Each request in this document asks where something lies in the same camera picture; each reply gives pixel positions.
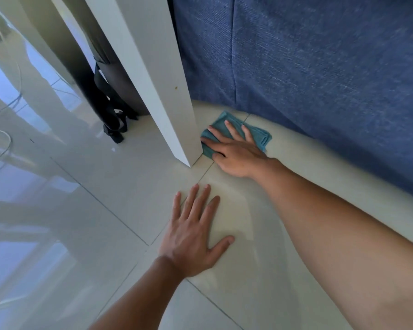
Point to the person's right hand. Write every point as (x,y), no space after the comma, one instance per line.
(239,156)

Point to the white table leg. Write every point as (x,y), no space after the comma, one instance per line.
(148,72)

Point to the person's left thumb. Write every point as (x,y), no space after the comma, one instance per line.
(223,244)

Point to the person's right thumb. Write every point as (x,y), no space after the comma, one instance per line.
(218,159)

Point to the person's left forearm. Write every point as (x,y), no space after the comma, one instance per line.
(141,298)

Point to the teal cleaning cloth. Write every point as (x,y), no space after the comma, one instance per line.
(261,136)

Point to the person's left middle finger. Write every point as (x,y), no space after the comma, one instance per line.
(201,202)

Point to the person's left hand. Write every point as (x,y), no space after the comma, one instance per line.
(189,243)

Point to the person's right forearm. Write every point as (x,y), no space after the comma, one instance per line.
(337,243)

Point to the person's right little finger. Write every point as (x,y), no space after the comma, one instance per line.
(249,134)

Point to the person's right middle finger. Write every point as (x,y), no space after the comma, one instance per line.
(220,132)

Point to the person's left little finger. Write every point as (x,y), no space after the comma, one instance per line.
(177,207)

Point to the blue fabric sofa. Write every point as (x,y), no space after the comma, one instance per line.
(313,65)

